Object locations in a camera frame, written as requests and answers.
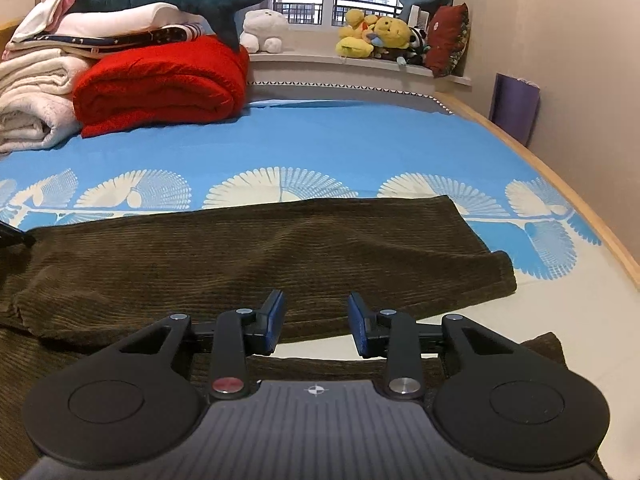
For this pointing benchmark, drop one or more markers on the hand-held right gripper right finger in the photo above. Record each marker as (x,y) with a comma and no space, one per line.
(357,325)

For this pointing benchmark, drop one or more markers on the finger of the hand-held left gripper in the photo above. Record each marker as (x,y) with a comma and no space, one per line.
(12,237)

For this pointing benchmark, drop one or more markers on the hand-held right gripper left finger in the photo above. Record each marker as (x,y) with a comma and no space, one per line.
(275,320)

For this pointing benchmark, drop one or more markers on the white folded blanket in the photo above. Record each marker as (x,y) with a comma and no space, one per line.
(30,105)

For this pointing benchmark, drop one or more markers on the red folded blanket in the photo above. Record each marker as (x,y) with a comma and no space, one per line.
(160,85)

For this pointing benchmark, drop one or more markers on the white folded cloth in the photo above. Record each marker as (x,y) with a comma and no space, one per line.
(37,20)

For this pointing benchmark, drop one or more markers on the navy patterned folded cloth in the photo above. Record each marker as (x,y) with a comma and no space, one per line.
(125,39)

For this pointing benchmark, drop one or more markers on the grey mattress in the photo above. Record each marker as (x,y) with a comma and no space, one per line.
(350,96)

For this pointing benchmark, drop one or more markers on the white folded quilt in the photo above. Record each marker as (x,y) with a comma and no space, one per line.
(125,17)

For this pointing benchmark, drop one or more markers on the white window sill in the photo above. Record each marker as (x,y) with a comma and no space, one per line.
(310,70)

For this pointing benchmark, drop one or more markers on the purple board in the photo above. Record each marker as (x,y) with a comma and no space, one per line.
(515,107)

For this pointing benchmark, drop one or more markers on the blue shark plush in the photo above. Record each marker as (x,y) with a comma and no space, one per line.
(140,0)

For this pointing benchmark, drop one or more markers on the yellow duck plush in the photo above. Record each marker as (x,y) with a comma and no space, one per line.
(352,47)

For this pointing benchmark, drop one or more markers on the striped plush toy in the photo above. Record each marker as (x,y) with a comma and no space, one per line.
(417,45)

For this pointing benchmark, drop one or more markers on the white plush toy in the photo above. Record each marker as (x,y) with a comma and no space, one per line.
(262,30)

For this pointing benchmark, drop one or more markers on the yellow bear plush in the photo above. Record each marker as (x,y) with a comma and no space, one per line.
(392,35)

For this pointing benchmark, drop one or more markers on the red cushion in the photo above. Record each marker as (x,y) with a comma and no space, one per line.
(445,40)

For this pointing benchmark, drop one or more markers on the white plastic rack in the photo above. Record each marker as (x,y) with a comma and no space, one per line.
(418,16)

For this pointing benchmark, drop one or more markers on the wooden bed frame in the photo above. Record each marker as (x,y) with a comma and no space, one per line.
(617,252)

